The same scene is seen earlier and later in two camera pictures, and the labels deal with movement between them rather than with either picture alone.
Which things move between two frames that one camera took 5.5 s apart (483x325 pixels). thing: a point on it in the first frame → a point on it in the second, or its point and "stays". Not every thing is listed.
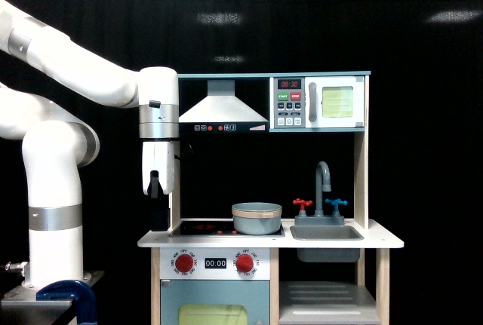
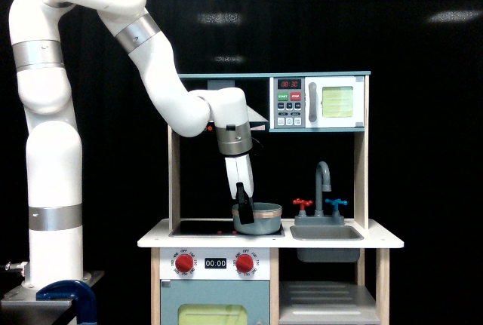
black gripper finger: (159, 210) → (245, 204)
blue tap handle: (335, 202) stays
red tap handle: (303, 203) stays
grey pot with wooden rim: (256, 218) stays
